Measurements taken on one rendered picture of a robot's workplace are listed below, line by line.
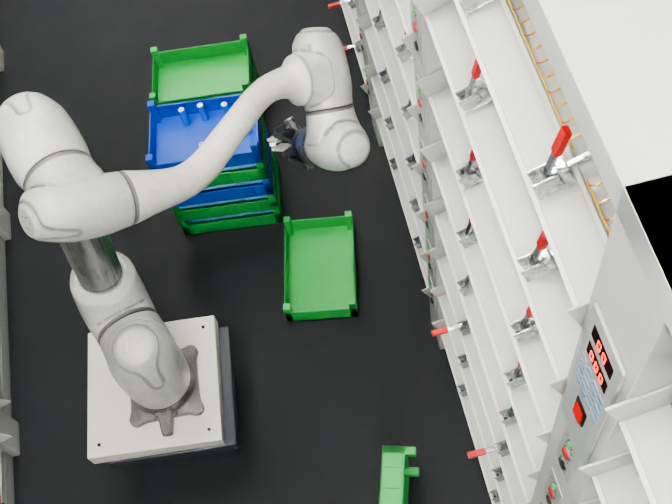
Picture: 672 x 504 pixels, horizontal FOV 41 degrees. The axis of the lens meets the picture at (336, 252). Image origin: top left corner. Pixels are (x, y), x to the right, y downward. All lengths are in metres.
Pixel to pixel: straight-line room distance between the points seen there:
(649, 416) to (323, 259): 1.85
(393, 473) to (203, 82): 1.36
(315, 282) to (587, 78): 1.92
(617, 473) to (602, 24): 0.50
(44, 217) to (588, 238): 0.95
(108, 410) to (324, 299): 0.68
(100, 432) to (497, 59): 1.53
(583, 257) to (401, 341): 1.61
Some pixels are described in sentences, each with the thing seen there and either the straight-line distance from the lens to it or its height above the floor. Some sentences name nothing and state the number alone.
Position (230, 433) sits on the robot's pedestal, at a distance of 2.25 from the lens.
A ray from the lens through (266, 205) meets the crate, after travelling 2.62.
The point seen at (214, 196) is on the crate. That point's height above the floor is 0.19.
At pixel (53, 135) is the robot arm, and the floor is 1.08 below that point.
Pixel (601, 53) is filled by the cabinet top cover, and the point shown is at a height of 1.73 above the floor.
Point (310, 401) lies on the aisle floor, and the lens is 2.45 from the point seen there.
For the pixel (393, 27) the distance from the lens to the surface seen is 1.88.
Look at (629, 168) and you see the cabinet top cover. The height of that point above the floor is 1.73.
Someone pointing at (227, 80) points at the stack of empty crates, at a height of 0.16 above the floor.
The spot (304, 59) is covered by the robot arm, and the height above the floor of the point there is 0.94.
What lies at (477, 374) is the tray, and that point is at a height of 0.53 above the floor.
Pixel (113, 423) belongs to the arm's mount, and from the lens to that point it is 2.29.
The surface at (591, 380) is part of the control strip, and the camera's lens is 0.90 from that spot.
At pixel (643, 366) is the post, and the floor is 1.61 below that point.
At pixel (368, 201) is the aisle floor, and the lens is 2.71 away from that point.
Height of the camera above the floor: 2.29
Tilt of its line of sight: 61 degrees down
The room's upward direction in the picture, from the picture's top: 14 degrees counter-clockwise
